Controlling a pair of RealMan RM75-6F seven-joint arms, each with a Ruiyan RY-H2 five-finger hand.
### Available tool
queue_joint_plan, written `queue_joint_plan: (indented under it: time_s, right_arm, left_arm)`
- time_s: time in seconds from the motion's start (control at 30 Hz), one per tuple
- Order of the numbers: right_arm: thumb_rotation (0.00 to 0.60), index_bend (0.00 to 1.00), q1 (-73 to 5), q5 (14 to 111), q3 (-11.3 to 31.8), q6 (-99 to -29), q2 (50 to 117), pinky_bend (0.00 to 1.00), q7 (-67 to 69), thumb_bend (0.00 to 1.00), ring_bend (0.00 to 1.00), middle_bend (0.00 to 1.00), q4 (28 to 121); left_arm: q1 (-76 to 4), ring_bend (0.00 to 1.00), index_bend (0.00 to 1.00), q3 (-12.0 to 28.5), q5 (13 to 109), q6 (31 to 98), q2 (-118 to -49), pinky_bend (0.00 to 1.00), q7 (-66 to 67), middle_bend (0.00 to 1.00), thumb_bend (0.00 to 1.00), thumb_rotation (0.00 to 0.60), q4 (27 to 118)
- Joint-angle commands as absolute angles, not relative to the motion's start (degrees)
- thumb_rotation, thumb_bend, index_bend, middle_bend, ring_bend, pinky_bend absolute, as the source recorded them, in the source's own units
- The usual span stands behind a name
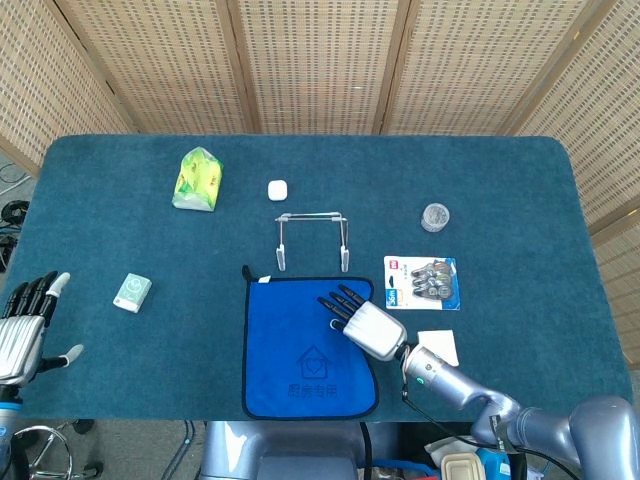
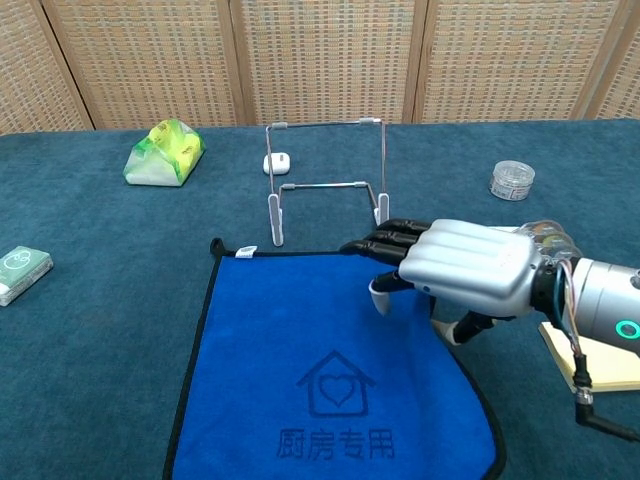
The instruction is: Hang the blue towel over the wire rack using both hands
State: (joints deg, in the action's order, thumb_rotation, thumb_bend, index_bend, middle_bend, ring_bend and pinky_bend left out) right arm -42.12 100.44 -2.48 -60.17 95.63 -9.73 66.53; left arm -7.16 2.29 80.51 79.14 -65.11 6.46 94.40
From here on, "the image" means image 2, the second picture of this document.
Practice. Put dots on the blue kitchen towel black trim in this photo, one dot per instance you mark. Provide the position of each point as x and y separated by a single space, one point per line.
280 340

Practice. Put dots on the pale yellow sticky notepad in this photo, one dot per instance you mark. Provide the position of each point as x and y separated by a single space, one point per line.
605 370

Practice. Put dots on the green yellow tissue pack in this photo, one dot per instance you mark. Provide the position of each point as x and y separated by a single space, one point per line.
165 155

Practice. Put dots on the small green white box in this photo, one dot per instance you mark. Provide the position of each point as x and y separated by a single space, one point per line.
22 270

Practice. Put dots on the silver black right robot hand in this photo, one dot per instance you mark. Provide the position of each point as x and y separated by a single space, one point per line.
470 265

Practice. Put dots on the white earbuds case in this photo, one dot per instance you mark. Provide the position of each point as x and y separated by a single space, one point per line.
280 164

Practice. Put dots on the clear round plastic jar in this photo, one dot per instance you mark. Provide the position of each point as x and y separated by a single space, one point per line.
511 181

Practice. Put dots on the woven bamboo folding screen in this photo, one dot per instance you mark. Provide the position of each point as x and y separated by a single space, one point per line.
320 60

